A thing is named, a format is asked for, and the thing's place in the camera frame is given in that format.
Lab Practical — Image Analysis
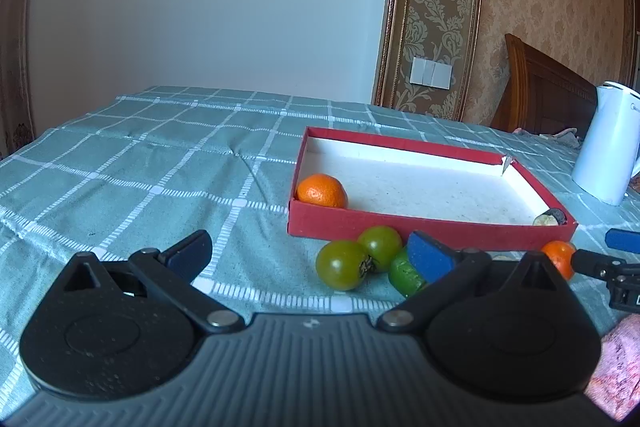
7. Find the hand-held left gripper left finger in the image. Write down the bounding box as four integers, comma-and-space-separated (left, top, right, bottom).
51, 229, 246, 336

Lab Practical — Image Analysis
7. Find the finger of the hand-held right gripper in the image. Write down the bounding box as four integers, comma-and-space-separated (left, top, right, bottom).
571, 248, 632, 282
604, 228, 640, 253

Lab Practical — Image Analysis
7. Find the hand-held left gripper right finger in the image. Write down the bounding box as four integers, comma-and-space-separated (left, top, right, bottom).
377, 231, 577, 335

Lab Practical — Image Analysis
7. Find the small orange tangerine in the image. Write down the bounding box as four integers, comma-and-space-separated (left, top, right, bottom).
541, 240, 577, 281

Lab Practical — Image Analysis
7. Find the green tomato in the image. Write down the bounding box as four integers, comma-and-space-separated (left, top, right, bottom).
357, 225, 404, 273
315, 239, 374, 292

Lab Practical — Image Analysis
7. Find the red cardboard box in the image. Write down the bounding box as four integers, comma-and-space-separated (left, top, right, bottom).
286, 126, 579, 253

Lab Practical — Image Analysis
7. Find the eggplant piece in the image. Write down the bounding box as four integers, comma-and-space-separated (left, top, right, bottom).
532, 208, 568, 228

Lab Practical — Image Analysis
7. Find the pink patterned garment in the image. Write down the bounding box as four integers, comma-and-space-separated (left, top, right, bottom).
584, 313, 640, 423

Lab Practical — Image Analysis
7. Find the green checked tablecloth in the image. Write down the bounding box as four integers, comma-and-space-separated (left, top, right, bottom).
0, 86, 640, 427

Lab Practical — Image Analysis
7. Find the white electric kettle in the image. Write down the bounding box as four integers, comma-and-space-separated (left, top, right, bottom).
571, 81, 640, 206

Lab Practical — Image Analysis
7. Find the large orange tangerine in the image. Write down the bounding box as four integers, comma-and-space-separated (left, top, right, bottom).
296, 173, 349, 209

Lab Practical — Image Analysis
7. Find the wooden headboard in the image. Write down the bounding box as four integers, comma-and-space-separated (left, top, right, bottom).
490, 33, 599, 139

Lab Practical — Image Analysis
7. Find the white wall switch panel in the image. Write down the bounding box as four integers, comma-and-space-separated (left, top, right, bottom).
410, 57, 455, 88

